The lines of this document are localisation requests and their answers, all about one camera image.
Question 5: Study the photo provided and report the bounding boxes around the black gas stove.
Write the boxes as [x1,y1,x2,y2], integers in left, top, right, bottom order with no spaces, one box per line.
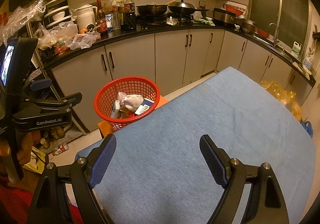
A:
[136,13,198,27]

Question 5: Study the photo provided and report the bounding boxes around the blue plastic bag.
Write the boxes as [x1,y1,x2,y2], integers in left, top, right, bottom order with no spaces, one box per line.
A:
[300,120,314,138]

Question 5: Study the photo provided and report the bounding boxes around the yellow printed paper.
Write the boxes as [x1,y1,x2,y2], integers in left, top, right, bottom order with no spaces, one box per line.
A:
[24,148,48,173]

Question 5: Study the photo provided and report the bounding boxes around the yellow plastic bag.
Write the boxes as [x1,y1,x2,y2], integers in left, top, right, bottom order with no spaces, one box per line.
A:
[260,79,303,121]

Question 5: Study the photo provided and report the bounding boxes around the blue tablecloth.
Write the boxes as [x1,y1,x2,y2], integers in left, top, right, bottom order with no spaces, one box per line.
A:
[75,66,315,224]

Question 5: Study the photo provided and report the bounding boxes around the black frying pan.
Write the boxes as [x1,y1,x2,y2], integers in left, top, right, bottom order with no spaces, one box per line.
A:
[136,0,177,17]

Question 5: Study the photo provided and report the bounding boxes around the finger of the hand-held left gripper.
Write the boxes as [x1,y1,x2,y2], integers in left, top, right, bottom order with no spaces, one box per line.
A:
[29,78,53,92]
[21,92,83,114]

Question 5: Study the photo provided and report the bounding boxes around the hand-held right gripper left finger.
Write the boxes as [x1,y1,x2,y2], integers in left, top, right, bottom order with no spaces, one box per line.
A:
[27,133,117,224]

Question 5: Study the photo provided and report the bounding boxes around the wok with lid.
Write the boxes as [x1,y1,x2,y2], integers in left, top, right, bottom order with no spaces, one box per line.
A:
[168,0,210,16]

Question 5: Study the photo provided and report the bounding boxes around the dark bottle yellow cap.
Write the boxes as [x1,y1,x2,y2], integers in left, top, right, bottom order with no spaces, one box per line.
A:
[124,0,137,30]

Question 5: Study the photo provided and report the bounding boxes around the white barcode carton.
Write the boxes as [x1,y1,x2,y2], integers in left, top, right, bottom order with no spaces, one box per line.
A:
[135,104,150,115]

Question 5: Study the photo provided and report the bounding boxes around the red plastic basket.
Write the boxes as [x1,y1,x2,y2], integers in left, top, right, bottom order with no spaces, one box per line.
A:
[94,77,161,131]

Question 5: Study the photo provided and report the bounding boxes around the kitchen window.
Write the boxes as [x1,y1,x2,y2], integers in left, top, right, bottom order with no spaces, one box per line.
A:
[250,0,310,51]

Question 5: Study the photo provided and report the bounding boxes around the steel pot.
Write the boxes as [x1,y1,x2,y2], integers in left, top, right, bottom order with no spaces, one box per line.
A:
[235,14,258,34]

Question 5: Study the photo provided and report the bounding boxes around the white towel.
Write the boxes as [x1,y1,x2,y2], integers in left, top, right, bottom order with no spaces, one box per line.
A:
[117,91,144,112]

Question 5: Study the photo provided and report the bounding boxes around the black kitchen countertop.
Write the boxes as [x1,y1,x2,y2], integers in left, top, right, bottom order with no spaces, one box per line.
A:
[41,23,317,87]

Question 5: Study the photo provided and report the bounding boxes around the red cloth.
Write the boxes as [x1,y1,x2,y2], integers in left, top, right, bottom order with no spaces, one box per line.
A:
[0,184,83,224]

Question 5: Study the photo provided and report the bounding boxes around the white electric kettle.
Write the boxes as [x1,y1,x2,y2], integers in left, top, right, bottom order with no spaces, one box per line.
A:
[71,5,98,32]

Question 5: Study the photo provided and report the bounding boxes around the white stacked dish rack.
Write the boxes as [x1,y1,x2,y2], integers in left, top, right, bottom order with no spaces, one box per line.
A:
[44,0,72,28]

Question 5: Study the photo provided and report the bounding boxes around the red label sauce bottle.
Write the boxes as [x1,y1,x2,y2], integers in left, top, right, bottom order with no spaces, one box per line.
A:
[96,0,108,34]

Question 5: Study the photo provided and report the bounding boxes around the clear glass mug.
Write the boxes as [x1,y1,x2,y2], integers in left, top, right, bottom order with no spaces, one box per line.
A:
[110,13,123,31]

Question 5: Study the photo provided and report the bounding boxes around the metal storage rack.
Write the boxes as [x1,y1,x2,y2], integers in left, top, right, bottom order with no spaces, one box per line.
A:
[30,21,88,137]

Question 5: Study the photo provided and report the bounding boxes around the steel faucet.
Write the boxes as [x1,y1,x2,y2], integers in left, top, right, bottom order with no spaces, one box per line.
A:
[269,23,280,48]

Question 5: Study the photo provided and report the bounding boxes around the person's left hand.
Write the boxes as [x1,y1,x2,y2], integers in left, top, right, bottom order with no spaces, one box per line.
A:
[0,131,34,177]

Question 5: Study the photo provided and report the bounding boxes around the teal white small box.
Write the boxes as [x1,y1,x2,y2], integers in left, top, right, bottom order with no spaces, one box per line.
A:
[111,100,121,119]

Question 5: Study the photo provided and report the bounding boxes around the white jug green label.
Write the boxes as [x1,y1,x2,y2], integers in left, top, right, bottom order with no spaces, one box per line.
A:
[292,41,303,58]

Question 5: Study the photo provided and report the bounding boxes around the green cloth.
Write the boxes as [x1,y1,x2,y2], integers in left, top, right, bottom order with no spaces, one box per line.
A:
[194,18,215,26]

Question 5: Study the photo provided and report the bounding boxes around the white base cabinets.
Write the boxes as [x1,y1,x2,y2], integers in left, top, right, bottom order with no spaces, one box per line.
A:
[50,29,314,134]

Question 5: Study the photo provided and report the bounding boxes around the white crumpled plastic bag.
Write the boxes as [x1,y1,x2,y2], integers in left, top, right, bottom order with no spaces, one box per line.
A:
[66,31,102,51]

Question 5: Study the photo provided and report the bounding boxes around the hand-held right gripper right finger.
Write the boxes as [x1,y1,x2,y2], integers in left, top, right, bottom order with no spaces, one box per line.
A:
[199,134,289,224]

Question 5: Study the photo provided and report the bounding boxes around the white jug blue label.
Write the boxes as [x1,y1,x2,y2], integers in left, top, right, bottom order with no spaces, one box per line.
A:
[302,56,314,69]

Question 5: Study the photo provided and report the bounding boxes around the clear hanging plastic bag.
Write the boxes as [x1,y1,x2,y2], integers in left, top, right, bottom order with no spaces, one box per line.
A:
[5,0,45,39]

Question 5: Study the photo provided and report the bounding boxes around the white knotted plastic bag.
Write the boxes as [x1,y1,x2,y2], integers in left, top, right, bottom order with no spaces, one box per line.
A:
[37,20,78,47]

